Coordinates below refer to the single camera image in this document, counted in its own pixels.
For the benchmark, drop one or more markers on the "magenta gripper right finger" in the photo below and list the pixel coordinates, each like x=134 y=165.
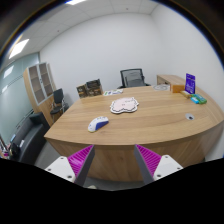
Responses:
x=153 y=166

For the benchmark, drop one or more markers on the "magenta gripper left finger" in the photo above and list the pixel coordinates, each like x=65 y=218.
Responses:
x=75 y=167

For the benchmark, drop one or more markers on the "white and blue computer mouse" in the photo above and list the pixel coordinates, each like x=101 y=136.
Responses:
x=97 y=123

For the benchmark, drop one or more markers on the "cloud-shaped pink mouse pad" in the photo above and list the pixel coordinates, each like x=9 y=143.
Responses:
x=121 y=105

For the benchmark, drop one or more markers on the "large wooden desk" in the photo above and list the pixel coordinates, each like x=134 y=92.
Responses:
x=159 y=124

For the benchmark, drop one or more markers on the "black leather sofa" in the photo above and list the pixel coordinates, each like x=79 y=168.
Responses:
x=29 y=139

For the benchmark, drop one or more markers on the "black visitor chair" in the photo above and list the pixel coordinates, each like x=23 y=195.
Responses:
x=58 y=105

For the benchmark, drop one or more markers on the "dark desk organizer boxes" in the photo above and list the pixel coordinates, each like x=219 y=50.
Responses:
x=90 y=88

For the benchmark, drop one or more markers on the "round silver coaster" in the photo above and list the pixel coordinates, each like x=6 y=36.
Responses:
x=162 y=87

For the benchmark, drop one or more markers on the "white papers on desk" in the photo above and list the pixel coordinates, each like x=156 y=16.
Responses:
x=113 y=92

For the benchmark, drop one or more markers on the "orange wooden box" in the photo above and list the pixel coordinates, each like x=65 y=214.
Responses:
x=177 y=88

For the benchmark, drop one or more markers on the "green and blue box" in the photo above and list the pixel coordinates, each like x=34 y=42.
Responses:
x=198 y=99

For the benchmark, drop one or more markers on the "black mesh office chair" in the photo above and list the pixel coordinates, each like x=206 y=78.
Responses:
x=132 y=78

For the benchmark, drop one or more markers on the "wooden side cabinet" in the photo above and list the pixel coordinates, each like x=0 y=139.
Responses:
x=170 y=80

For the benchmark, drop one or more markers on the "purple standing sign card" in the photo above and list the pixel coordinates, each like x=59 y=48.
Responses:
x=190 y=83

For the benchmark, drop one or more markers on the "wooden glass-door cabinet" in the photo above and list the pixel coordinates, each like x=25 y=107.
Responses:
x=40 y=87

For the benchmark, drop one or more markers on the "grey desk cable grommet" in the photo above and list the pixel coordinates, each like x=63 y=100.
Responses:
x=189 y=116

